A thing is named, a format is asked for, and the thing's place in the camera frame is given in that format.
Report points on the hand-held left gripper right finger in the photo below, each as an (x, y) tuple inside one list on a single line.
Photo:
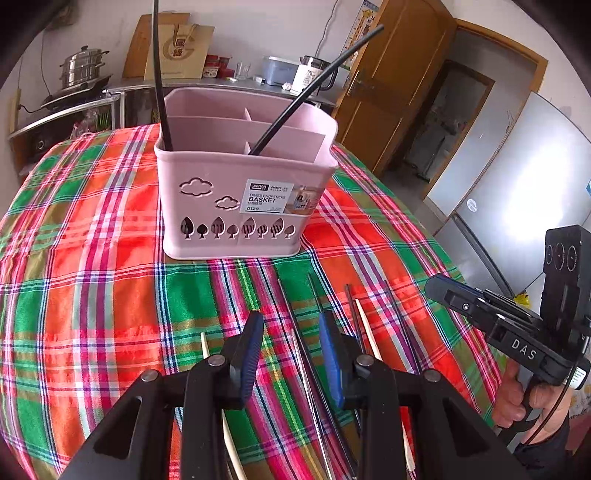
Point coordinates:
[(330, 355)]

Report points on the low steel stove stand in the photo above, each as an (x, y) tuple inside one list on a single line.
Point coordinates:
[(46, 122)]

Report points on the beige chopstick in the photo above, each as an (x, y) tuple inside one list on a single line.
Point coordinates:
[(204, 344), (367, 327)]

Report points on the steel shelf table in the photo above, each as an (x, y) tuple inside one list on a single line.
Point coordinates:
[(138, 101)]

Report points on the beige power strip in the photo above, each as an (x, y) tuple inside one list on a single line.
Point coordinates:
[(16, 99)]

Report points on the clear drinking glass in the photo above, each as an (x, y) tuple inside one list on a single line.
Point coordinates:
[(243, 70)]

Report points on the red jar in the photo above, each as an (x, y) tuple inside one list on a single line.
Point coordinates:
[(210, 67), (225, 67)]

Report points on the metal chopstick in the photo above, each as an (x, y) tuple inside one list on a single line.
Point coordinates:
[(300, 360), (282, 295)]

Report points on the wooden door frame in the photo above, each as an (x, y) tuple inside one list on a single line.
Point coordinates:
[(508, 44)]

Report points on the person's right hand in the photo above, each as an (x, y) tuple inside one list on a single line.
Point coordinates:
[(508, 397)]

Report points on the black induction cooker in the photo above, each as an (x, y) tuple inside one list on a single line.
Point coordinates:
[(74, 94)]

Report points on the brown paper bag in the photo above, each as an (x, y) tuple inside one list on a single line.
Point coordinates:
[(180, 50)]

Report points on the person's right forearm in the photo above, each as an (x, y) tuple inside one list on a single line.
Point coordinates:
[(549, 450)]

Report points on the wall calendar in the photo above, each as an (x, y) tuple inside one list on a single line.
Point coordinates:
[(362, 32)]

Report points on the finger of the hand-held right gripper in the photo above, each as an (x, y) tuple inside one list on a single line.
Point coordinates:
[(466, 300)]

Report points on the steel steamer pot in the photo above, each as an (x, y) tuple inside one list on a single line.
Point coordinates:
[(83, 67)]

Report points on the silver refrigerator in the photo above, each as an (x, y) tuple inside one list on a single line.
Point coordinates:
[(508, 184)]

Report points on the pale blue lidded container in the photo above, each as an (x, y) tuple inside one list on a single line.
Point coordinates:
[(277, 71)]

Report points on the white electric kettle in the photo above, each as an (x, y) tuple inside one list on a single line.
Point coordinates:
[(304, 81)]

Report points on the pink plastic utensil basket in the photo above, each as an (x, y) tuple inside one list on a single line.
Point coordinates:
[(207, 217)]

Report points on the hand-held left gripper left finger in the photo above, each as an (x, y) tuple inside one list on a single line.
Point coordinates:
[(247, 355)]

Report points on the green vegetables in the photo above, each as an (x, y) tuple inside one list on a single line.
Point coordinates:
[(92, 122)]

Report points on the wooden door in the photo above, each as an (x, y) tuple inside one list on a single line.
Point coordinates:
[(392, 83)]

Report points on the plaid tablecloth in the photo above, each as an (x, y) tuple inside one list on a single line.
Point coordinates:
[(92, 277)]

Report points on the black chopstick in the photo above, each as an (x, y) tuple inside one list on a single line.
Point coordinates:
[(354, 323), (164, 124), (349, 304), (275, 127), (393, 307)]

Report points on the wooden cutting board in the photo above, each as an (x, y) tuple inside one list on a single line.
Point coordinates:
[(136, 46)]

